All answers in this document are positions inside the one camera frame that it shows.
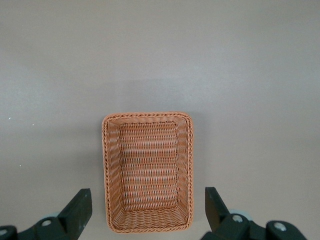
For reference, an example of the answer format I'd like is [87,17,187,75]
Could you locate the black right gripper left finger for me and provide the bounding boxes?
[0,187,93,240]

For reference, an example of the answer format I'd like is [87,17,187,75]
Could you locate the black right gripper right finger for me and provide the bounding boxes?
[201,186,307,240]

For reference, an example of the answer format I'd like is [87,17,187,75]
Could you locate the brown deep woven basket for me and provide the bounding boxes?
[101,110,195,232]

